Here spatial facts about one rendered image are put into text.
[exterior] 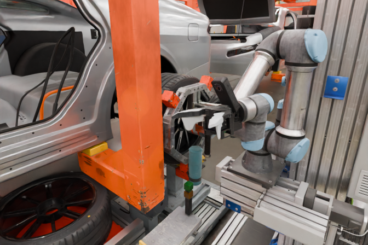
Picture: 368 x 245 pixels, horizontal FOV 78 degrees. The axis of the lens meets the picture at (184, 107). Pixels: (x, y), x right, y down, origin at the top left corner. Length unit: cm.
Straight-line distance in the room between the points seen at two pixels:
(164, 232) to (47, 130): 85
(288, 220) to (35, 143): 127
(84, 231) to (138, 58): 92
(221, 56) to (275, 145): 314
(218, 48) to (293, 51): 319
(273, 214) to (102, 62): 127
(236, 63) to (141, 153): 311
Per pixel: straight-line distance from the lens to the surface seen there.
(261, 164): 115
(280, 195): 118
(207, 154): 137
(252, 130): 79
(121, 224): 170
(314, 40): 92
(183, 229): 137
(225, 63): 405
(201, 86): 155
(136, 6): 103
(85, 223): 142
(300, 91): 98
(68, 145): 153
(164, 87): 144
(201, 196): 204
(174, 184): 190
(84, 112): 155
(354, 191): 127
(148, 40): 106
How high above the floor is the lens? 144
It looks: 18 degrees down
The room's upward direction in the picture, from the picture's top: straight up
